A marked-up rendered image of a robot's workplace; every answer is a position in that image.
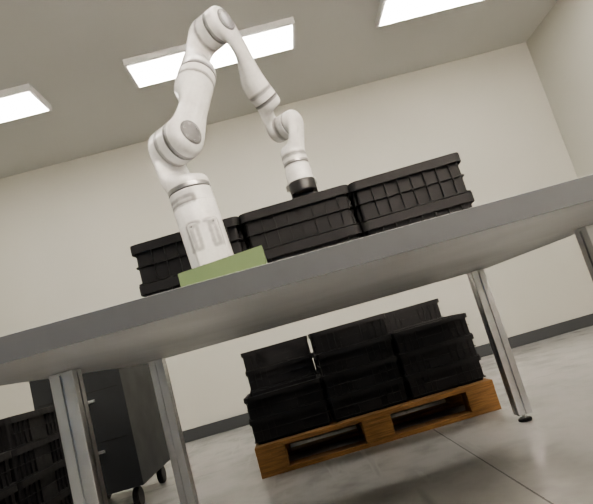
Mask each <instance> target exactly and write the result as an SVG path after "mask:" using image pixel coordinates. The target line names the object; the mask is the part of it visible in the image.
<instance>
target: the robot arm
mask: <svg viewBox="0 0 593 504"><path fill-rule="evenodd" d="M226 44H228V45H229V46H230V48H231V49H232V51H233V52H234V54H235V57H236V59H237V63H238V68H239V74H240V80H241V85H242V88H243V90H244V92H245V94H246V96H247V97H248V98H249V100H250V101H251V102H252V104H253V105H254V106H255V107H256V109H257V110H258V112H259V114H260V116H261V119H262V121H263V123H264V126H265V128H266V131H267V133H268V135H269V137H270V138H271V139H272V140H273V141H275V142H277V143H282V142H285V141H286V140H288V142H287V144H286V145H285V146H284V147H283V148H282V149H281V158H282V161H283V165H284V168H285V174H286V179H287V182H288V185H287V186H286V189H287V192H290V193H291V196H292V199H295V198H298V197H302V196H305V195H309V194H312V193H316V192H319V191H318V189H317V185H316V184H317V180H316V178H315V177H314V175H313V172H312V169H311V166H310V164H309V162H308V158H307V155H306V151H305V140H304V123H303V119H302V117H301V115H300V114H299V113H298V112H297V111H295V110H287V111H286V112H284V113H282V114H281V115H279V116H278V117H275V115H274V109H275V108H276V107H277V106H278V105H279V103H280V98H279V96H278V95H277V93H276V92H275V91H274V89H273V88H272V87H271V85H270V84H269V82H268V81H267V80H266V78H265V77H264V75H263V74H262V72H261V71H260V69H259V67H258V66H257V64H256V62H255V60H254V58H253V56H252V54H251V52H250V51H249V49H248V47H247V45H246V43H245V41H244V39H243V38H242V36H241V34H240V32H239V30H238V29H237V27H236V25H235V23H234V22H233V20H232V19H231V17H230V16H229V14H228V13H227V12H226V11H225V10H224V9H222V8H221V7H219V6H212V7H210V8H209V9H208V10H206V11H205V12H204V13H203V14H202V15H201V16H199V17H198V18H197V19H196V20H195V21H194V22H193V23H192V24H191V26H190V28H189V32H188V38H187V45H186V50H185V53H184V56H183V59H182V62H181V65H180V67H179V70H178V73H177V76H176V79H175V83H174V92H175V95H176V98H177V99H178V101H179V104H178V107H177V109H176V112H175V114H174V115H173V117H172V118H171V119H170V120H169V121H168V122H167V123H166V124H164V125H163V126H162V127H161V128H160V129H158V130H157V131H156V132H155V133H153V134H152V135H151V136H150V138H149V140H148V150H149V154H150V158H151V160H152V163H153V166H154V168H155V171H156V173H157V176H158V179H159V181H160V184H161V185H162V187H163V188H164V190H165V191H166V192H167V194H168V197H169V200H170V203H171V206H172V209H173V212H174V215H175V219H176V222H177V225H178V228H179V231H180V234H181V237H182V240H183V243H184V247H185V250H186V253H187V256H188V259H189V262H190V265H191V268H192V269H193V268H196V267H199V266H202V265H205V264H208V263H211V262H214V261H216V260H219V259H222V258H225V257H228V256H231V255H234V253H233V250H232V247H231V244H230V242H229V239H228V236H227V233H226V230H225V227H224V224H223V221H222V218H221V215H220V212H219V209H218V206H217V203H216V200H215V197H214V194H213V191H212V188H211V185H210V182H209V179H208V177H207V176H206V175H205V174H202V173H190V172H189V169H188V167H187V163H188V162H189V161H191V160H192V159H194V158H195V157H196V156H197V155H198V154H199V153H200V152H201V150H202V148H203V145H204V140H205V131H206V121H207V114H208V111H209V107H210V102H211V98H212V95H213V92H214V88H215V84H216V78H217V75H216V70H215V68H214V66H213V64H212V63H211V62H210V61H211V58H212V56H213V55H214V54H215V53H216V52H217V51H218V50H219V49H220V48H222V47H223V46H224V45H226Z"/></svg>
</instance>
